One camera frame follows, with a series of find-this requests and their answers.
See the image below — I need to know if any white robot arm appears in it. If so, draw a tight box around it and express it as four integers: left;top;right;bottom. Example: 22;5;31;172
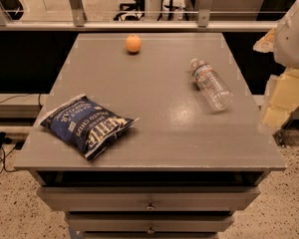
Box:
253;0;299;134

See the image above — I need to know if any blue potato chip bag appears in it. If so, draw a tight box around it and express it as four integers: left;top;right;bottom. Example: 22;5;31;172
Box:
39;95;137;160

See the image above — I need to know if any clear plastic water bottle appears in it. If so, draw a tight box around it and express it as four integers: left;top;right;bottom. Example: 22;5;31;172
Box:
190;59;233;112

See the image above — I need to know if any grey drawer cabinet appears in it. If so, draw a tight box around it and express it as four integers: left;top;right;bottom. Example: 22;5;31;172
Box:
16;33;285;239

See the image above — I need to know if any orange fruit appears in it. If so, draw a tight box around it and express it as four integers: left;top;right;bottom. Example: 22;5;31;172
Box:
126;35;142;53

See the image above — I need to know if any lower grey drawer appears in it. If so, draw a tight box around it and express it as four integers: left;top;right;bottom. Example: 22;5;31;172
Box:
66;213;234;234

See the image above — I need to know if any metal railing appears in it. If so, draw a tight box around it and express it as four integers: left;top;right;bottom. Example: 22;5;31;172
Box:
0;0;278;32

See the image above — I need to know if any black floor cable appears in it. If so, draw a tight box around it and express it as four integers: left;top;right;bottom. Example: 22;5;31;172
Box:
0;131;25;180

